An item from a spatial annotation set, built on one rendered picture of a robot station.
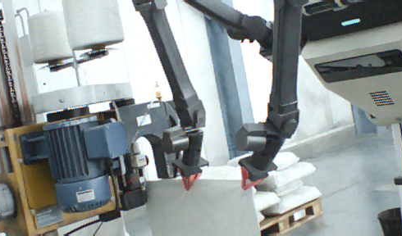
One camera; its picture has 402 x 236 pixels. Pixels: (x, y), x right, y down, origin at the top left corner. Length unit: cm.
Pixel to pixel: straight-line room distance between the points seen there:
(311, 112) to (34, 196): 796
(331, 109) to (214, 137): 279
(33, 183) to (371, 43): 104
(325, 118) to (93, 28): 826
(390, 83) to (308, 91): 767
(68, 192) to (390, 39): 97
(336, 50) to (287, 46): 44
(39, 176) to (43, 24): 49
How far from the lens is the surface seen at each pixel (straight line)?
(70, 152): 157
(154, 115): 196
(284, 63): 136
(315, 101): 955
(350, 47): 174
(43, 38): 188
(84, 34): 165
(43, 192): 173
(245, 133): 144
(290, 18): 130
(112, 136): 154
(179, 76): 165
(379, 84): 180
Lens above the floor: 135
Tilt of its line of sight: 3 degrees down
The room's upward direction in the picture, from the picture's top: 11 degrees counter-clockwise
